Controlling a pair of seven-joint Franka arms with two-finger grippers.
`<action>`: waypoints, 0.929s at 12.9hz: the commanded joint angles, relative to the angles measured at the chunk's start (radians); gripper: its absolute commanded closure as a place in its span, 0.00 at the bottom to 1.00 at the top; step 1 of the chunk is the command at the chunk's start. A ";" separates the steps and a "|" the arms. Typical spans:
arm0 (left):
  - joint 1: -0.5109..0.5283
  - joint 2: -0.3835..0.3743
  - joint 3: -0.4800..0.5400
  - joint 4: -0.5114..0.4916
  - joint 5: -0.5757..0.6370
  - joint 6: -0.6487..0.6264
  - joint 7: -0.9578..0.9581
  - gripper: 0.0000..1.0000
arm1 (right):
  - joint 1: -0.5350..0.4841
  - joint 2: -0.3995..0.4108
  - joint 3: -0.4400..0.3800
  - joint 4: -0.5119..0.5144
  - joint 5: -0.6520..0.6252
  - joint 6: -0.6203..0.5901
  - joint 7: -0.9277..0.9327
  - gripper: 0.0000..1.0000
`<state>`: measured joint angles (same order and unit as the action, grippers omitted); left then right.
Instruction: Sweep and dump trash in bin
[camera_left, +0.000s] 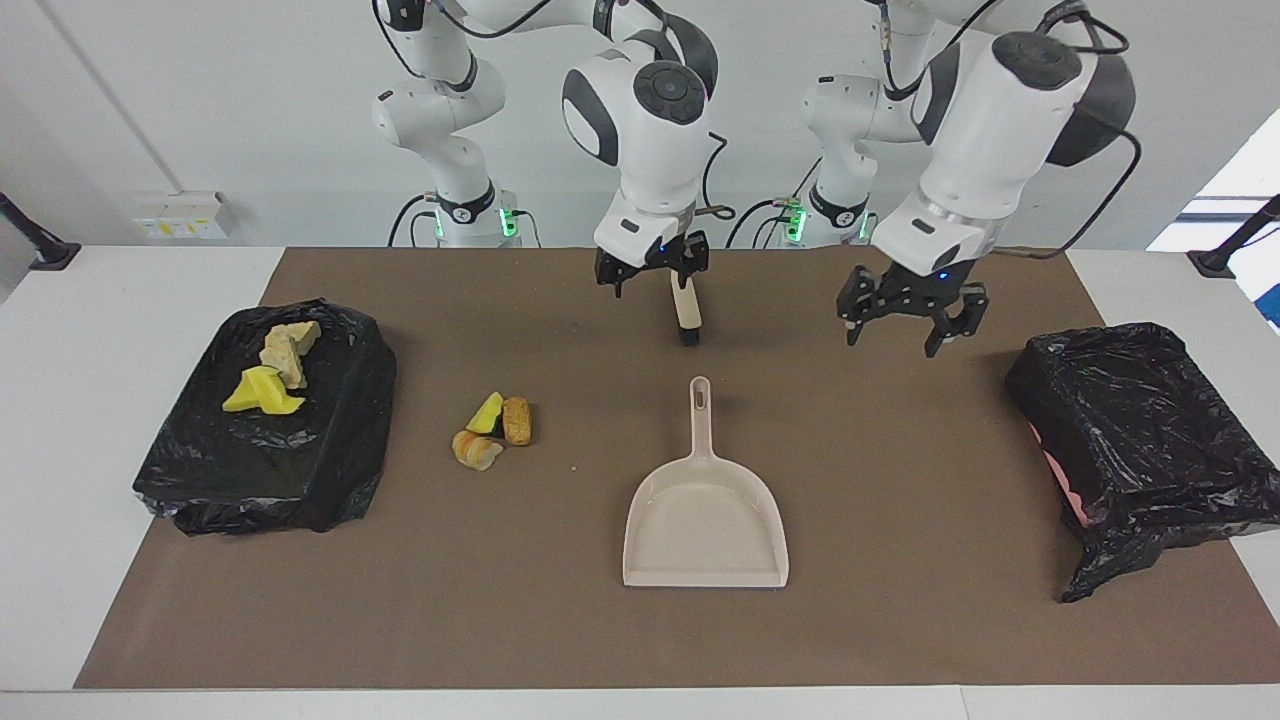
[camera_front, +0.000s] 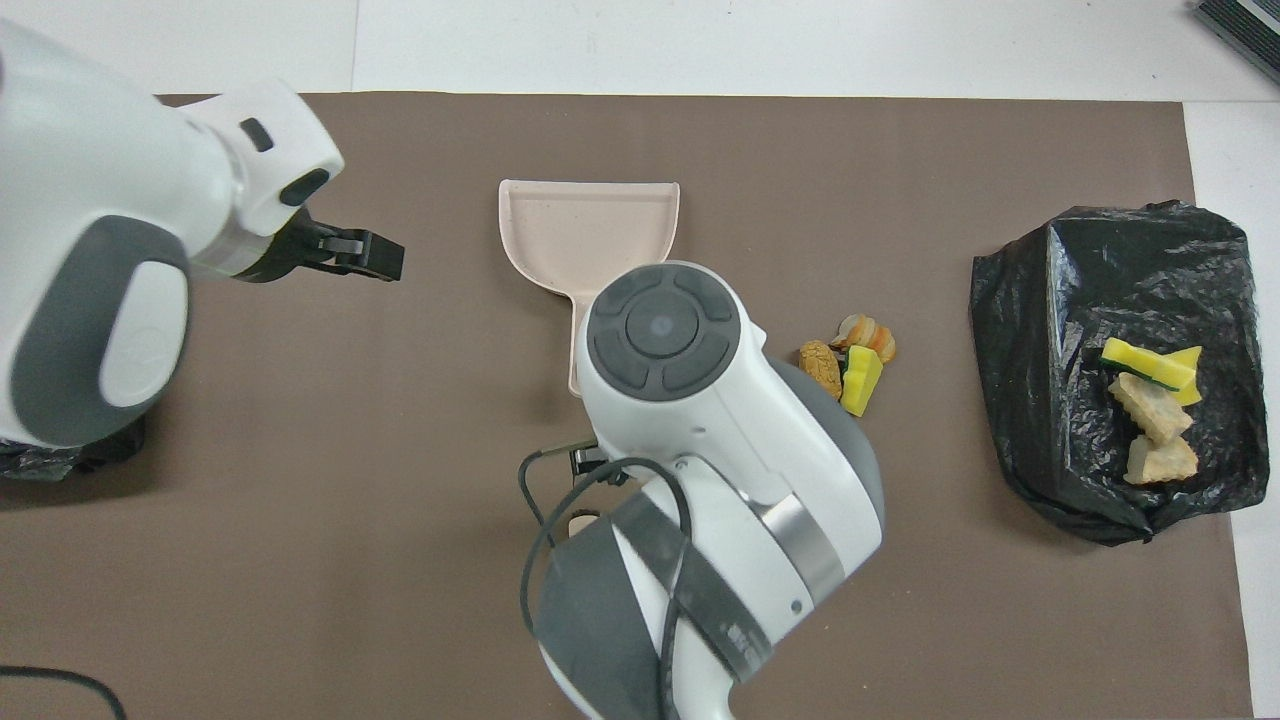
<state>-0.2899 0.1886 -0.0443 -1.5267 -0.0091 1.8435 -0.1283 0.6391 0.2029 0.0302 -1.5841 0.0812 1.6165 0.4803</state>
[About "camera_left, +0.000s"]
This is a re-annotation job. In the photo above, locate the beige hand brush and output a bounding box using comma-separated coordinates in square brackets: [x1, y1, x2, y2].
[670, 272, 703, 348]

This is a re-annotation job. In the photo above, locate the yellow sponge wedge green base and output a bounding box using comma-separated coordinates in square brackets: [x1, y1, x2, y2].
[465, 391, 506, 439]

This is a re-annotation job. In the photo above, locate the beige plastic dustpan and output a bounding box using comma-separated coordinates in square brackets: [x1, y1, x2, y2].
[622, 376, 791, 589]

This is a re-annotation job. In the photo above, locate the yellow sponge piece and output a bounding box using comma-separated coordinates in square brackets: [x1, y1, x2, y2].
[221, 365, 286, 414]

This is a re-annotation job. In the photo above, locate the pink plastic bin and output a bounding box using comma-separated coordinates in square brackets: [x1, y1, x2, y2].
[1028, 420, 1091, 526]

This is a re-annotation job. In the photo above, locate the black plastic trash bag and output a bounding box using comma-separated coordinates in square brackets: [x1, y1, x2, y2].
[132, 298, 398, 536]
[1005, 321, 1280, 604]

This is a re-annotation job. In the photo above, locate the bright glass window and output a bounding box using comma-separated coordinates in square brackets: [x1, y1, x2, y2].
[1147, 108, 1280, 253]

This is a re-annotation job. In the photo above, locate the brown table mat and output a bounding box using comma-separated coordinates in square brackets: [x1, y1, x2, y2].
[75, 247, 1280, 689]

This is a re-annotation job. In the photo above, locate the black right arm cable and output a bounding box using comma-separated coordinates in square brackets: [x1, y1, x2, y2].
[372, 0, 738, 221]

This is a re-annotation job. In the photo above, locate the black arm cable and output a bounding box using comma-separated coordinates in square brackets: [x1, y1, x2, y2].
[372, 0, 738, 221]
[865, 0, 1143, 261]

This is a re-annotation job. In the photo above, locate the black base cable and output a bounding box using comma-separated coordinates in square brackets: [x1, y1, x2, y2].
[725, 195, 801, 248]
[388, 195, 441, 248]

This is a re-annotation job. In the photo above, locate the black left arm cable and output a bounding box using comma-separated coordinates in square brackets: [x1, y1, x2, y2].
[865, 0, 1143, 261]

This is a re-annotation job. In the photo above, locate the white wall socket box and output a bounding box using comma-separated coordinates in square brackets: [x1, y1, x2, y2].
[132, 192, 236, 241]

